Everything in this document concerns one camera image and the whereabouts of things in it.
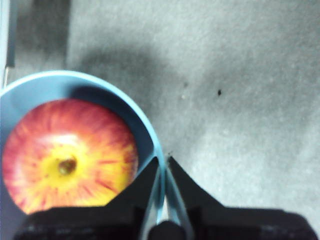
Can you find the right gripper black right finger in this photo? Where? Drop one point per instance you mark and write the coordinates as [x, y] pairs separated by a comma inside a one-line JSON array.
[[237, 222]]

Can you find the blue ribbed bowl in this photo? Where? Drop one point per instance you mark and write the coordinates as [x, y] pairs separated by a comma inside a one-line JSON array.
[[50, 85]]

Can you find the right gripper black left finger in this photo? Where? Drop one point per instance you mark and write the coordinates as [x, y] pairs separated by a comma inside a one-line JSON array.
[[87, 222]]

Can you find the red yellow apple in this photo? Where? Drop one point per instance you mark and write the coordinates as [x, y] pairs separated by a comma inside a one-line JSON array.
[[70, 155]]

